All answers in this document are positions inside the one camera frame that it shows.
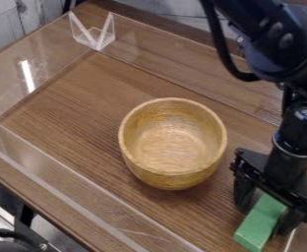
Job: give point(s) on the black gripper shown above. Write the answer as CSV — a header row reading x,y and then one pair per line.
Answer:
x,y
278,174

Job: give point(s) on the green rectangular block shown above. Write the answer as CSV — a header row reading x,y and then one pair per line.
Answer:
x,y
257,227

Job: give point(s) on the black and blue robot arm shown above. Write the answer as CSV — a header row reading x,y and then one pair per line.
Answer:
x,y
261,40

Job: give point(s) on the brown wooden bowl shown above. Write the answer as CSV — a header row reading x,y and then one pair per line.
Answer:
x,y
173,140

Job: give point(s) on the black table leg bracket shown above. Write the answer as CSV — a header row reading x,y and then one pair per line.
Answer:
x,y
23,227

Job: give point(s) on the clear acrylic corner bracket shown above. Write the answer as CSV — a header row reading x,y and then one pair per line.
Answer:
x,y
92,37

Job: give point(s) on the clear acrylic barrier wall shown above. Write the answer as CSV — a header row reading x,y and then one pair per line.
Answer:
x,y
64,96

